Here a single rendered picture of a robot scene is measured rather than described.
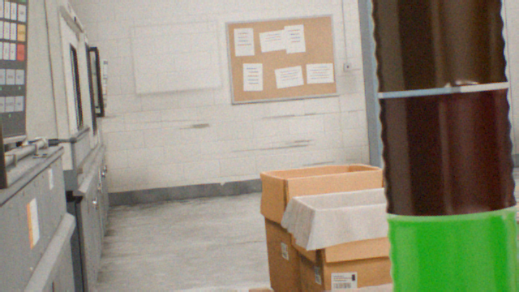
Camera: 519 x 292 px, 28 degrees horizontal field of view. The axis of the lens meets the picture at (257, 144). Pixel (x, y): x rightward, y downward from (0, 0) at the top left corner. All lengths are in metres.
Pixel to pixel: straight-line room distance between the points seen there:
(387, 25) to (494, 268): 0.07
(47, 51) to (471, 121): 4.85
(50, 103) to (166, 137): 6.25
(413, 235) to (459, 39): 0.06
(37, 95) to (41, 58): 0.18
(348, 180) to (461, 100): 4.34
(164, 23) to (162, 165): 1.54
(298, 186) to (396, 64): 4.28
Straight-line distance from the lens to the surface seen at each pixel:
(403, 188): 0.29
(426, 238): 0.29
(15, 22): 1.51
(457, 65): 0.29
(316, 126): 11.47
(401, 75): 0.29
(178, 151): 11.30
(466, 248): 0.29
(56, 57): 5.10
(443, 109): 0.29
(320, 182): 4.59
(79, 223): 5.13
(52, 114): 5.10
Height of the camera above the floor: 1.12
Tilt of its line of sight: 3 degrees down
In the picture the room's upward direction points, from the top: 5 degrees counter-clockwise
